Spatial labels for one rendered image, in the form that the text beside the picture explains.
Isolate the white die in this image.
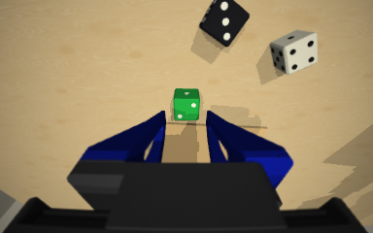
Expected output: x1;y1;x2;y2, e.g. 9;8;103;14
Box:
270;30;318;75

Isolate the black die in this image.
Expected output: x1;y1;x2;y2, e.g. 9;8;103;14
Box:
199;0;250;47

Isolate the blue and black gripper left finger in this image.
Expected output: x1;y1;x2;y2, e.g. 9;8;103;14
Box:
79;111;166;162

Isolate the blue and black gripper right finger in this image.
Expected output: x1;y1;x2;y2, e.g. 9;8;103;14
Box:
206;111;293;189

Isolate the tan flat mat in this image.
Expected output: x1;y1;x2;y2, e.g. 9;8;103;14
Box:
161;122;268;162

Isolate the green die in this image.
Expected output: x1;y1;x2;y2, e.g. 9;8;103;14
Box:
173;88;200;120

